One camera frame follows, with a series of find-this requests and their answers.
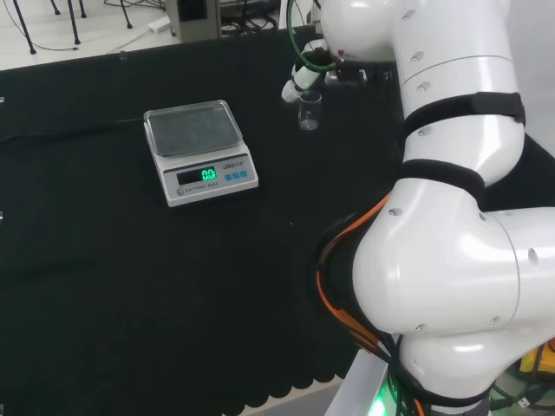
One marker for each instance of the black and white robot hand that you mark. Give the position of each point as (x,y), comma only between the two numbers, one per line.
(347,71)

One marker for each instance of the small clear glass beaker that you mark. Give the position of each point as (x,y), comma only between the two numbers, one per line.
(309,113)

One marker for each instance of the grey metal cabinet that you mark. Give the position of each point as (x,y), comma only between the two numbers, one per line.
(195,19)

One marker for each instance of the white electronic balance steel pan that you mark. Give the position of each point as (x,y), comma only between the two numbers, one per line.
(204,173)

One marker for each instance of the white power strip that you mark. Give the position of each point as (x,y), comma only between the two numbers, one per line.
(159,24)

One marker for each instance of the black bench cloth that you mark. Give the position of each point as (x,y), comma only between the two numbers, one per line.
(130,281)

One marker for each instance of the black tripod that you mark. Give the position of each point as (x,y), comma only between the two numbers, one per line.
(21,26)

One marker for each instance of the yellow stop button box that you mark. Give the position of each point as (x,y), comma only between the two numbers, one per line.
(531,359)

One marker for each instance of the grey metal base plate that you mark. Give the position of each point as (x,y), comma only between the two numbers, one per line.
(360,385)

